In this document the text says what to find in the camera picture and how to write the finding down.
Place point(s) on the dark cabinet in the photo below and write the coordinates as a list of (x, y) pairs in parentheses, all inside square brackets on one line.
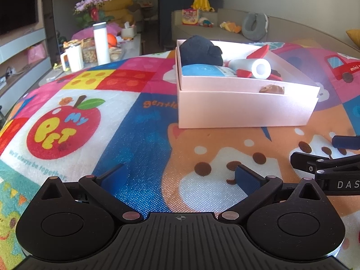
[(166, 19)]

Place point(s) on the white thermos bottle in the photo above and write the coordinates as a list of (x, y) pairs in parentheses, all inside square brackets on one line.
[(101, 45)]

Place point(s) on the orange pumpkin ball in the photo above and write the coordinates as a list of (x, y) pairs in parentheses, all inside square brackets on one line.
[(112, 40)]

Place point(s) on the yellow backpack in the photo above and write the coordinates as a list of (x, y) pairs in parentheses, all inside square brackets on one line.
[(203, 4)]

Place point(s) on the grey neck pillow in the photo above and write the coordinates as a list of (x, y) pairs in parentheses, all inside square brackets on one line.
[(255, 26)]

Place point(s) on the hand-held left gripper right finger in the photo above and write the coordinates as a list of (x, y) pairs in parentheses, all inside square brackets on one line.
[(249, 178)]

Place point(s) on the yellow cushion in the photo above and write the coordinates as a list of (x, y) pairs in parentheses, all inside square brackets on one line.
[(354, 38)]

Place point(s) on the white coffee table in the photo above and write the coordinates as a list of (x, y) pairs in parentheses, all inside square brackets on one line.
[(132, 47)]

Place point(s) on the red and white foam rocket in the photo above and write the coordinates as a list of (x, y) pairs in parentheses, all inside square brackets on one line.
[(253, 66)]

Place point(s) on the orange plush toy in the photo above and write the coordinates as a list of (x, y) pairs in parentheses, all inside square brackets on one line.
[(230, 27)]

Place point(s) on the small doll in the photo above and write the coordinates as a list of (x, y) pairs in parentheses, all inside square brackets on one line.
[(206, 22)]

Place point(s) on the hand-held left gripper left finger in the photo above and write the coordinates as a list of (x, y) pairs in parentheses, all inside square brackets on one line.
[(115, 177)]

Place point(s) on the colourful play mat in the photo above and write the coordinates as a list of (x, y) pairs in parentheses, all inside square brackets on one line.
[(126, 104)]

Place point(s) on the pink gift bag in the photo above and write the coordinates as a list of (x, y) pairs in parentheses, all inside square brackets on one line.
[(36, 54)]

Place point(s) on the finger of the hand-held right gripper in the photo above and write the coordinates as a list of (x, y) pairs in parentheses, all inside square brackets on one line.
[(346, 142), (303, 160)]

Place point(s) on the black television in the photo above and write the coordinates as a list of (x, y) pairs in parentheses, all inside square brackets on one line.
[(17, 2)]

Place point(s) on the purple potted flowers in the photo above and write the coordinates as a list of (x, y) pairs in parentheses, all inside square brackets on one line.
[(91, 8)]

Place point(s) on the white tissue box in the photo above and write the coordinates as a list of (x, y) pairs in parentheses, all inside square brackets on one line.
[(128, 32)]

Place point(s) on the black plush toy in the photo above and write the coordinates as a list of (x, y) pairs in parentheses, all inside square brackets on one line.
[(199, 50)]

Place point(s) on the blue tissue pack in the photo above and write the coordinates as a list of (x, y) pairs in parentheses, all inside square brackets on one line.
[(205, 70)]

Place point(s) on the white lidded mug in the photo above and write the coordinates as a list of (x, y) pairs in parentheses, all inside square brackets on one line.
[(73, 59)]

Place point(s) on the clear snack jar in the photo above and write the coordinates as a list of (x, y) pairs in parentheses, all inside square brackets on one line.
[(89, 52)]

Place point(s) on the yellow cushioned chair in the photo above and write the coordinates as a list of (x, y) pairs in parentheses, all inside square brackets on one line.
[(119, 8)]

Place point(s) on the beige sofa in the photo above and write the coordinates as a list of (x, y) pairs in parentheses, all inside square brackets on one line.
[(295, 36)]

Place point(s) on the grey wall shelf unit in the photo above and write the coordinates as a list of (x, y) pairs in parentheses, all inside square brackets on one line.
[(22, 45)]

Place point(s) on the pink cardboard box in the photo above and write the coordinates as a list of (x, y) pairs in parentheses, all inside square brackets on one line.
[(239, 107)]

